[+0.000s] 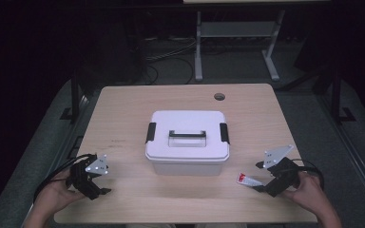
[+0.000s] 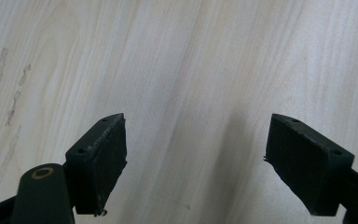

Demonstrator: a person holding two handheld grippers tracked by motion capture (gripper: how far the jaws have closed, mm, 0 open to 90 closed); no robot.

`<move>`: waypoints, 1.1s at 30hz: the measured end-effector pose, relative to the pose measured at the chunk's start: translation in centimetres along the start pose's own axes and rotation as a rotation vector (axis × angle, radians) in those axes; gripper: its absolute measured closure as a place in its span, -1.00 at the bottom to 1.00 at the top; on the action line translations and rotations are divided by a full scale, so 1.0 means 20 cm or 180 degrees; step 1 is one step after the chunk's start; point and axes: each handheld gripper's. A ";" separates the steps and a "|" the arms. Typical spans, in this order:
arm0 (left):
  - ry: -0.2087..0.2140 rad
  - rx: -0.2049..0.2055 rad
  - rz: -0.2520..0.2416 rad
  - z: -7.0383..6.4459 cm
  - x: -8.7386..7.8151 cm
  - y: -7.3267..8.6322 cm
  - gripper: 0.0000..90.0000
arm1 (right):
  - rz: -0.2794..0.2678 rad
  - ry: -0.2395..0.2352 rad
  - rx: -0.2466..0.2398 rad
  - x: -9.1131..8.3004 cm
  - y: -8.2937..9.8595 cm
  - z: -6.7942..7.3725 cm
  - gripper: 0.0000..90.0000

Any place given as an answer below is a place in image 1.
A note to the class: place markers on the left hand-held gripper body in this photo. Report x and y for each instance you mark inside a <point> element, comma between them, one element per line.
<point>80,177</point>

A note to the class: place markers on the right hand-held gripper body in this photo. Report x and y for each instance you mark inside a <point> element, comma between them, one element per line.
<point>285,177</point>

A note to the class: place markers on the white and red tube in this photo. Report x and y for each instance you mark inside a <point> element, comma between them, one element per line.
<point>248,181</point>

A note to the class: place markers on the white plastic storage box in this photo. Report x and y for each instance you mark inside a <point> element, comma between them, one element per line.
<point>187,167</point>

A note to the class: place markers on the person's left hand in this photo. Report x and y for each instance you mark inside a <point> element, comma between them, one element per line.
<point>58,193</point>

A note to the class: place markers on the person's right hand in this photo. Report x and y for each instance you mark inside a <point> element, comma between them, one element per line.
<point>309,194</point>

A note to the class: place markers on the grey metal-legged desk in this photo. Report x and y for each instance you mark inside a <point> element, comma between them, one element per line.
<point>234,29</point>

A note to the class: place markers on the black metal post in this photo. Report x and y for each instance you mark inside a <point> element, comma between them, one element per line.
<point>336,95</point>
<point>75,95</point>

